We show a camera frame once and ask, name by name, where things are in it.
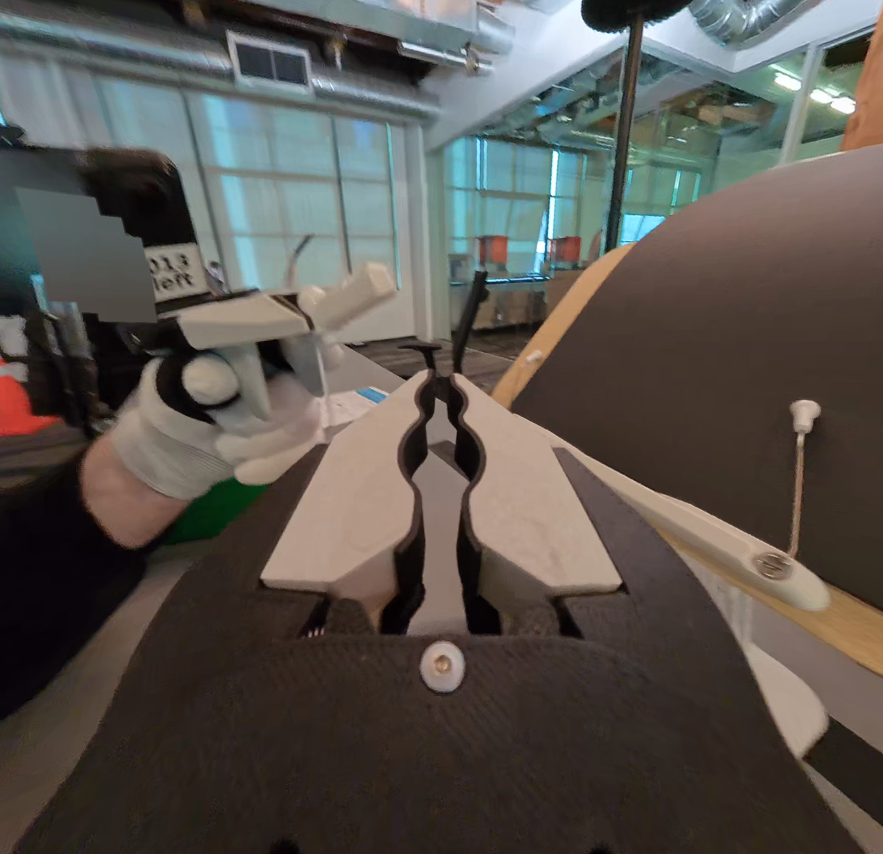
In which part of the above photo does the wooden ceiling beam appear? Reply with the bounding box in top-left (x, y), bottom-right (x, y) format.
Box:
top-left (840, 29), bottom-right (883, 152)

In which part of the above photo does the round silver air duct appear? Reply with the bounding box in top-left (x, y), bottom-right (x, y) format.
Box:
top-left (0, 19), bottom-right (442, 120)

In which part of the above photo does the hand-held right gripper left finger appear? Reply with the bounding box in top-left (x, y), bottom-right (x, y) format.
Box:
top-left (259, 371), bottom-right (437, 635)

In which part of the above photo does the green plastic bin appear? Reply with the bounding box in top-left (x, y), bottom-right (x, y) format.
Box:
top-left (166, 478), bottom-right (271, 546)

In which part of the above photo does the person's left hand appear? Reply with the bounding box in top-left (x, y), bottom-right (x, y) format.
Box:
top-left (112, 350), bottom-right (327, 502)

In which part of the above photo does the black and white book stand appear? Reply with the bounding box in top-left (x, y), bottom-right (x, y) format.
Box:
top-left (491, 146), bottom-right (883, 762)

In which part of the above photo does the white and blue paper sheet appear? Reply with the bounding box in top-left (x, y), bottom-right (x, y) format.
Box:
top-left (323, 385), bottom-right (404, 428)

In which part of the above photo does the black tripod stand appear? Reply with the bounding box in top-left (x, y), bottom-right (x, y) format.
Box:
top-left (28, 300), bottom-right (111, 441)

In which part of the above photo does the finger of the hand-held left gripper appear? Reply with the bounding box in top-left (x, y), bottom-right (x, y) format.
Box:
top-left (278, 331), bottom-right (347, 397)
top-left (177, 291), bottom-right (317, 351)

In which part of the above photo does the white air vent grille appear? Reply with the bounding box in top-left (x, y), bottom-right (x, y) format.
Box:
top-left (226, 31), bottom-right (315, 96)

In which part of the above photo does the grey gooseneck lamp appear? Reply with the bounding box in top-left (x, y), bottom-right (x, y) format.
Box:
top-left (285, 233), bottom-right (317, 292)

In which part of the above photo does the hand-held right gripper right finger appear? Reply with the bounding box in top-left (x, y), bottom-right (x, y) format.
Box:
top-left (450, 373), bottom-right (625, 635)

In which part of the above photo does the black office chair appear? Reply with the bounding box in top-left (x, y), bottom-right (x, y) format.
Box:
top-left (396, 269), bottom-right (492, 379)

